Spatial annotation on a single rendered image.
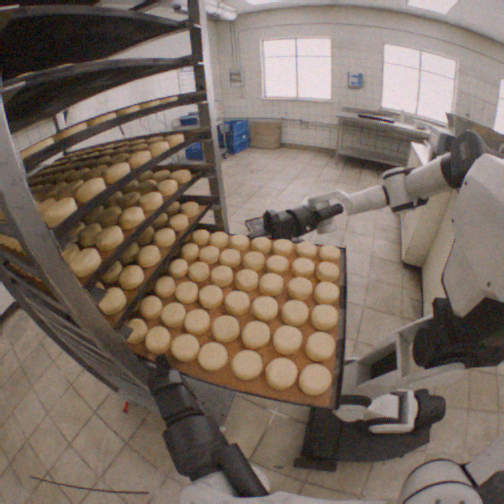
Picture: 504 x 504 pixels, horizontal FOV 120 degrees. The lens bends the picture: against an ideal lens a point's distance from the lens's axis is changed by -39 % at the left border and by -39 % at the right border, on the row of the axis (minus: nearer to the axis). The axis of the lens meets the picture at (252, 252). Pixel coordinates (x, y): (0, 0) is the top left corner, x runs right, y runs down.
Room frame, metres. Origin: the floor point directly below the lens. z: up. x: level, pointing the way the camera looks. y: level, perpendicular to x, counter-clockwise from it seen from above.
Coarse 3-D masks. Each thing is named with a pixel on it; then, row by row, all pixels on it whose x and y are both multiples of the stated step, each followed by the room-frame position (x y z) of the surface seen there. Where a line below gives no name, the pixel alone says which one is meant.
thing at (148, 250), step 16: (176, 208) 0.54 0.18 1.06; (192, 208) 0.52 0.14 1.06; (160, 224) 0.47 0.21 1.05; (176, 224) 0.45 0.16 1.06; (144, 240) 0.41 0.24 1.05; (160, 240) 0.39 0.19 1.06; (176, 240) 0.42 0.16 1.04; (128, 256) 0.35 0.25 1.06; (144, 256) 0.34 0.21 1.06; (160, 256) 0.36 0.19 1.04; (16, 272) 0.35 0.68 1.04; (112, 272) 0.30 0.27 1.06; (128, 272) 0.30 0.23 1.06; (144, 272) 0.32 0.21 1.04; (48, 288) 0.28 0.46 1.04; (112, 288) 0.26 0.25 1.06; (128, 288) 0.27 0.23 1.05; (112, 304) 0.22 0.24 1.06; (128, 304) 0.24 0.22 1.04; (112, 320) 0.21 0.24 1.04
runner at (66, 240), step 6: (0, 222) 0.24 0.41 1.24; (6, 222) 0.22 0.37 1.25; (0, 228) 0.24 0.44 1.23; (6, 228) 0.23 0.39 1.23; (6, 234) 0.24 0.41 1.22; (12, 234) 0.22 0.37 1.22; (66, 234) 0.20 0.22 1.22; (54, 240) 0.17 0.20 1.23; (60, 240) 0.19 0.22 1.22; (66, 240) 0.19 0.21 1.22; (72, 240) 0.19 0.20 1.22; (60, 246) 0.17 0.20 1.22; (66, 246) 0.18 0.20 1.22; (60, 252) 0.17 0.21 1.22
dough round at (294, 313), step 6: (294, 300) 0.28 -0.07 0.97; (288, 306) 0.27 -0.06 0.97; (294, 306) 0.27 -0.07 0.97; (300, 306) 0.27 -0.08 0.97; (306, 306) 0.27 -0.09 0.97; (282, 312) 0.26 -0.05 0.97; (288, 312) 0.26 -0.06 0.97; (294, 312) 0.26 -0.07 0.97; (300, 312) 0.25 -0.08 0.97; (306, 312) 0.25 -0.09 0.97; (282, 318) 0.26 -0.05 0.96; (288, 318) 0.24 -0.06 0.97; (294, 318) 0.24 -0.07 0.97; (300, 318) 0.24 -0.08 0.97; (306, 318) 0.25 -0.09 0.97; (288, 324) 0.24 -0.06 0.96; (294, 324) 0.24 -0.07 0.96; (300, 324) 0.24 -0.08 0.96
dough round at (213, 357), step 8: (208, 344) 0.20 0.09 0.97; (216, 344) 0.20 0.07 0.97; (200, 352) 0.19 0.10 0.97; (208, 352) 0.19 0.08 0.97; (216, 352) 0.19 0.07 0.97; (224, 352) 0.19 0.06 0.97; (200, 360) 0.17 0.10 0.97; (208, 360) 0.17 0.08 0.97; (216, 360) 0.17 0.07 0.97; (224, 360) 0.17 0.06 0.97; (208, 368) 0.16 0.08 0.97; (216, 368) 0.16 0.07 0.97
